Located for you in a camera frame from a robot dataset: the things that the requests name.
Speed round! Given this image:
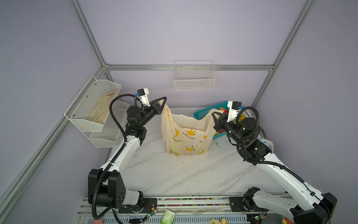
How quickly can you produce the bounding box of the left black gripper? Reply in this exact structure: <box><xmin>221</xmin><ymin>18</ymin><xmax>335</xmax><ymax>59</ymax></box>
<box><xmin>139</xmin><ymin>97</ymin><xmax>167</xmax><ymax>128</ymax></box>

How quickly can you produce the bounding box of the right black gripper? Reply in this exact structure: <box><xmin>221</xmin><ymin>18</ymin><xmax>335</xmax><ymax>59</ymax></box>
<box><xmin>210</xmin><ymin>109</ymin><xmax>244</xmax><ymax>147</ymax></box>

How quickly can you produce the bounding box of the teal plastic fruit basket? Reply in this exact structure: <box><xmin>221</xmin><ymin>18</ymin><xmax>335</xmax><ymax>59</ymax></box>
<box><xmin>193</xmin><ymin>101</ymin><xmax>229</xmax><ymax>139</ymax></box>

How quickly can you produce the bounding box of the cream banana print plastic bag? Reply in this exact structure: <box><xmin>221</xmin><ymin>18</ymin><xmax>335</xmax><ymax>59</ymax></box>
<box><xmin>161</xmin><ymin>105</ymin><xmax>223</xmax><ymax>156</ymax></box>

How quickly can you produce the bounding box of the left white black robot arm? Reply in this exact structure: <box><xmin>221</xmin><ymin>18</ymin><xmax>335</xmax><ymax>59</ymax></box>
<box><xmin>88</xmin><ymin>93</ymin><xmax>167</xmax><ymax>220</ymax></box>

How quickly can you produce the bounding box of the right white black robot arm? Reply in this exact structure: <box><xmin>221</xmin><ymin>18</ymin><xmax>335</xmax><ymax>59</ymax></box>
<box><xmin>211</xmin><ymin>106</ymin><xmax>337</xmax><ymax>224</ymax></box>

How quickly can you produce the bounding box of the yellow fake banana bunch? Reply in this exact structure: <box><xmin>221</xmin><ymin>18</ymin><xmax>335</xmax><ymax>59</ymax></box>
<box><xmin>238</xmin><ymin>113</ymin><xmax>246</xmax><ymax>123</ymax></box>

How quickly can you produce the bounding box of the lower white mesh shelf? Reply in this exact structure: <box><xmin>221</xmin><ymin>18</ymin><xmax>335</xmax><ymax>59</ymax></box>
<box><xmin>89</xmin><ymin>101</ymin><xmax>129</xmax><ymax>148</ymax></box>

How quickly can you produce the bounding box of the white mesh shelf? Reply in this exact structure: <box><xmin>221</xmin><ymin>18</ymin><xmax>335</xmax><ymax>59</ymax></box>
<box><xmin>64</xmin><ymin>76</ymin><xmax>121</xmax><ymax>132</ymax></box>
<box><xmin>89</xmin><ymin>101</ymin><xmax>129</xmax><ymax>148</ymax></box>

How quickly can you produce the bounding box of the colourful tissue pack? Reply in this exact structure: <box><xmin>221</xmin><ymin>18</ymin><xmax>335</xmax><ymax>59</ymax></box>
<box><xmin>259</xmin><ymin>138</ymin><xmax>274</xmax><ymax>152</ymax></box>

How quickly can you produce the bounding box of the beige cloth in shelf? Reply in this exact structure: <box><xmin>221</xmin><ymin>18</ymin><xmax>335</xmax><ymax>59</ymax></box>
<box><xmin>88</xmin><ymin>90</ymin><xmax>119</xmax><ymax>125</ymax></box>

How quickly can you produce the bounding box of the upper white mesh shelf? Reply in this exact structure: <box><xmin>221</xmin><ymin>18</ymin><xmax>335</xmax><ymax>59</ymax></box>
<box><xmin>64</xmin><ymin>76</ymin><xmax>121</xmax><ymax>132</ymax></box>

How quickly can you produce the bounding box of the green white packet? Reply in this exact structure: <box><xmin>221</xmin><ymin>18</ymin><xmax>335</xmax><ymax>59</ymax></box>
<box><xmin>161</xmin><ymin>210</ymin><xmax>176</xmax><ymax>224</ymax></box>

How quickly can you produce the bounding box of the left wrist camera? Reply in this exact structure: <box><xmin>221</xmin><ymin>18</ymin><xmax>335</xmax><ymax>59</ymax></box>
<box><xmin>135</xmin><ymin>88</ymin><xmax>150</xmax><ymax>106</ymax></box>

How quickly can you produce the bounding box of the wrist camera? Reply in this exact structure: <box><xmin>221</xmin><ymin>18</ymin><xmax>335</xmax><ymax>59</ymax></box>
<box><xmin>135</xmin><ymin>88</ymin><xmax>150</xmax><ymax>106</ymax></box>
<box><xmin>227</xmin><ymin>101</ymin><xmax>243</xmax><ymax>123</ymax></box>

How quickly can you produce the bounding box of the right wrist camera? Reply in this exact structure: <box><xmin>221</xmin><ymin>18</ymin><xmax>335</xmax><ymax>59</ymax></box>
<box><xmin>227</xmin><ymin>101</ymin><xmax>243</xmax><ymax>123</ymax></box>

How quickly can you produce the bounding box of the white wire wall basket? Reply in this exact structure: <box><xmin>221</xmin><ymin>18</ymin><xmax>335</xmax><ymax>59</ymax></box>
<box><xmin>174</xmin><ymin>60</ymin><xmax>216</xmax><ymax>90</ymax></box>

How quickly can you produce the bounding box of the aluminium frame back bar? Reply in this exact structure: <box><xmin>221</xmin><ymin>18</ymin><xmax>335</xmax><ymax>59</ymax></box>
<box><xmin>105</xmin><ymin>64</ymin><xmax>275</xmax><ymax>71</ymax></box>

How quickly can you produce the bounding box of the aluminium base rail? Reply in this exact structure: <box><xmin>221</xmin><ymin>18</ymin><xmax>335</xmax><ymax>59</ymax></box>
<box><xmin>73</xmin><ymin>194</ymin><xmax>316</xmax><ymax>224</ymax></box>

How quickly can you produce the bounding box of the beige toy below rail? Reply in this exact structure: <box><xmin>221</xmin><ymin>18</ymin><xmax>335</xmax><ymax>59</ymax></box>
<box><xmin>209</xmin><ymin>218</ymin><xmax>228</xmax><ymax>224</ymax></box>

